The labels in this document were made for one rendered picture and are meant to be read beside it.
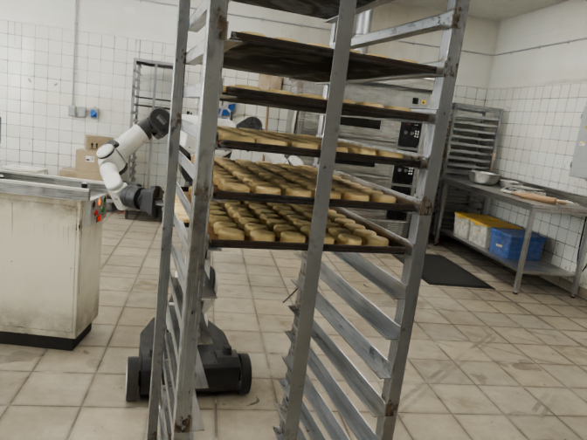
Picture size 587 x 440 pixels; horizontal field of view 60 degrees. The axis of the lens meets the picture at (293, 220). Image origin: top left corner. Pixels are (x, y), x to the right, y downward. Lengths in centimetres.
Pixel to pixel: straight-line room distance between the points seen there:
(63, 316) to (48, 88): 444
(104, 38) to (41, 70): 84
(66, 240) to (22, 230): 23
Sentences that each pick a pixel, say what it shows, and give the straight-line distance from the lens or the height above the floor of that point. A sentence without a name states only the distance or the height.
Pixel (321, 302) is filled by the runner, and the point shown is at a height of 87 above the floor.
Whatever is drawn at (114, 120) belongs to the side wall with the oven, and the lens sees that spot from 690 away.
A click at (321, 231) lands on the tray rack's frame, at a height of 117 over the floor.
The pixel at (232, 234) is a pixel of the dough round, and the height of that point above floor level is 115.
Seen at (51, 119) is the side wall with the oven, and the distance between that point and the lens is 706.
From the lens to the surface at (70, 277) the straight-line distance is 293.
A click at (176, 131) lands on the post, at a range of 150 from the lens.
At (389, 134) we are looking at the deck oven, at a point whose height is 133.
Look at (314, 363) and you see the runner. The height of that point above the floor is 68.
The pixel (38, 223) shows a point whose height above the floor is 70.
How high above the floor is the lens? 137
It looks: 11 degrees down
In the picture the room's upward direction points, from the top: 7 degrees clockwise
